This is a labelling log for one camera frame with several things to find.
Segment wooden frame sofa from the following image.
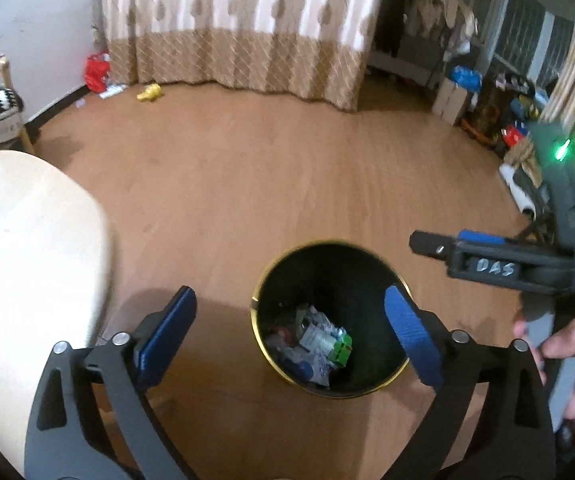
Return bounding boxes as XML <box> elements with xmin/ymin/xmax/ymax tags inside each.
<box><xmin>0</xmin><ymin>42</ymin><xmax>35</xmax><ymax>168</ymax></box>

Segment cardboard box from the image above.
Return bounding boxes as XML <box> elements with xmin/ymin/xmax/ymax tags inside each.
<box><xmin>431</xmin><ymin>77</ymin><xmax>471</xmax><ymax>126</ymax></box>

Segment red plastic bag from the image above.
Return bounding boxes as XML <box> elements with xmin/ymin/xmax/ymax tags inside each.
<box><xmin>84</xmin><ymin>52</ymin><xmax>111</xmax><ymax>93</ymax></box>

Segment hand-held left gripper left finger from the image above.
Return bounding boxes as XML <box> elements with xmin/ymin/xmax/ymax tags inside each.
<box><xmin>24</xmin><ymin>286</ymin><xmax>198</xmax><ymax>480</ymax></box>

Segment black bin with gold rim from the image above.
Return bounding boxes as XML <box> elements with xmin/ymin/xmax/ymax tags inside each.
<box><xmin>251</xmin><ymin>241</ymin><xmax>412</xmax><ymax>400</ymax></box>

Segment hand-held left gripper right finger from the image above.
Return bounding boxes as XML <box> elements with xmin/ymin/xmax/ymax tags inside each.
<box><xmin>384</xmin><ymin>285</ymin><xmax>555</xmax><ymax>480</ymax></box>

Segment beige hanging clothes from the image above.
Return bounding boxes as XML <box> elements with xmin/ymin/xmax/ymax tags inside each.
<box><xmin>415</xmin><ymin>0</ymin><xmax>478</xmax><ymax>56</ymax></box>

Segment blue and white wrapper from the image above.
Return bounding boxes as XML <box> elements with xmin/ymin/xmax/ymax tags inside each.
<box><xmin>287</xmin><ymin>352</ymin><xmax>331</xmax><ymax>387</ymax></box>

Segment blue plastic bag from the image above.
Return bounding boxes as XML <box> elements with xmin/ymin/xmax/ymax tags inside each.
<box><xmin>450</xmin><ymin>65</ymin><xmax>483</xmax><ymax>92</ymax></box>

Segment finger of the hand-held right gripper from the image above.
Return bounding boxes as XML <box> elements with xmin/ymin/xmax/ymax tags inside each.
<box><xmin>409</xmin><ymin>230</ymin><xmax>535</xmax><ymax>292</ymax></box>
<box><xmin>457</xmin><ymin>229</ymin><xmax>568</xmax><ymax>259</ymax></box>

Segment window with grille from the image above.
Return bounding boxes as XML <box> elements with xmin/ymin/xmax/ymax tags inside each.
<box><xmin>492</xmin><ymin>0</ymin><xmax>575</xmax><ymax>86</ymax></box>

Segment pile of floor clutter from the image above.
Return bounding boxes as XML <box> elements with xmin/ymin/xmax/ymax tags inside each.
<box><xmin>460</xmin><ymin>74</ymin><xmax>548</xmax><ymax>153</ymax></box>

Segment white shoe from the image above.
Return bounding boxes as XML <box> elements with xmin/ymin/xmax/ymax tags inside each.
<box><xmin>500</xmin><ymin>162</ymin><xmax>538</xmax><ymax>216</ymax></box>

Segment dark hanging clothes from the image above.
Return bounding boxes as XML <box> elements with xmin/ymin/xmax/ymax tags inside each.
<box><xmin>390</xmin><ymin>0</ymin><xmax>418</xmax><ymax>58</ymax></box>

